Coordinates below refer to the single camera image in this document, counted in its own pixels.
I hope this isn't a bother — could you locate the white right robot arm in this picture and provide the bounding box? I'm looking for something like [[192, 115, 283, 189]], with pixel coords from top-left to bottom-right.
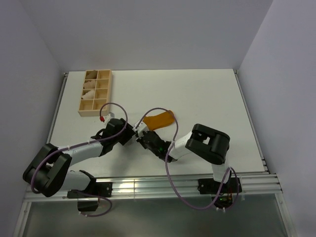
[[135, 123, 231, 193]]

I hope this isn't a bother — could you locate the cream rolled sock middle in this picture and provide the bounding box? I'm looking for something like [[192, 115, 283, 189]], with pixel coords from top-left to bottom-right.
[[83, 79, 96, 89]]

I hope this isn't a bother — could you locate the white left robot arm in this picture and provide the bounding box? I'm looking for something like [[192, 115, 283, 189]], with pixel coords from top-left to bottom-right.
[[23, 118, 135, 197]]

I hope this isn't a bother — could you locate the wooden compartment organizer box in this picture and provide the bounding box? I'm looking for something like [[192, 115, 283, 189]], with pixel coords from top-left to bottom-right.
[[78, 70, 112, 117]]

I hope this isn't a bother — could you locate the cream rolled sock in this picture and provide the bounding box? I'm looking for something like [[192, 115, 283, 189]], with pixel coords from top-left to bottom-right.
[[85, 70, 98, 79], [83, 79, 96, 89], [81, 90, 95, 100]]

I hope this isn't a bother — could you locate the cream rolled sock top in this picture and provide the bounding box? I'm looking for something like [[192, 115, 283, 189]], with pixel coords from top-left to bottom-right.
[[85, 70, 98, 79]]

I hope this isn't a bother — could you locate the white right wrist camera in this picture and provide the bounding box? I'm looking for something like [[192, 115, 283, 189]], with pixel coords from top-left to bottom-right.
[[133, 121, 149, 134]]

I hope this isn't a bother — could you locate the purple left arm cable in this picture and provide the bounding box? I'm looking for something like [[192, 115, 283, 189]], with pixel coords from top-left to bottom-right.
[[31, 102, 129, 218]]

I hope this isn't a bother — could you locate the mustard yellow striped sock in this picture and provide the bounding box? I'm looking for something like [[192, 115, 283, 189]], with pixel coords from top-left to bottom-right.
[[143, 110, 175, 131]]

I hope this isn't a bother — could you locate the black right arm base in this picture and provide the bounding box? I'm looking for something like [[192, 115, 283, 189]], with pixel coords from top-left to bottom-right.
[[197, 178, 242, 210]]

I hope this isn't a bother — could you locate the cream rolled sock lower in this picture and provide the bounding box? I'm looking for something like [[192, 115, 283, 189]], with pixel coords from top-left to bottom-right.
[[81, 90, 95, 100]]

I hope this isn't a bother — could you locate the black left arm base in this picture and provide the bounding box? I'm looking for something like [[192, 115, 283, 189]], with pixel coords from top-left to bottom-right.
[[67, 182, 113, 217]]

